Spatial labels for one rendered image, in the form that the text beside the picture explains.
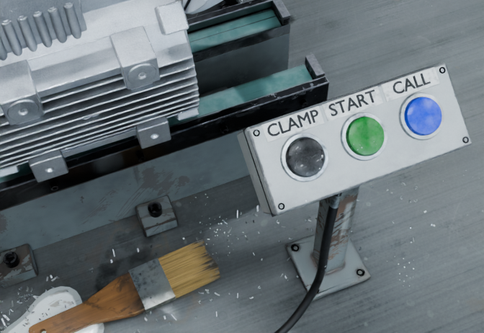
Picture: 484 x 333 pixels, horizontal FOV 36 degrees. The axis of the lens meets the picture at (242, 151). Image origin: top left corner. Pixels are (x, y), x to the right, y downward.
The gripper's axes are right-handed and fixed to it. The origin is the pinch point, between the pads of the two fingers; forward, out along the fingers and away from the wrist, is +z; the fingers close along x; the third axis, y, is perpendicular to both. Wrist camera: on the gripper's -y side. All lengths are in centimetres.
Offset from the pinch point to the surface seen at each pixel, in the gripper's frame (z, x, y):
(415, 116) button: -4.5, 16.8, -10.5
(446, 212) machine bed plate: 13.7, 14.1, -33.5
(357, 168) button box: -0.1, 18.4, -6.8
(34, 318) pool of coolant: 36.4, 9.0, 6.3
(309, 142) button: -0.6, 16.2, -2.9
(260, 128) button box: 0.5, 14.0, 0.0
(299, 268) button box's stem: 22.2, 14.3, -17.5
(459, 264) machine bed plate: 14.7, 20.2, -31.8
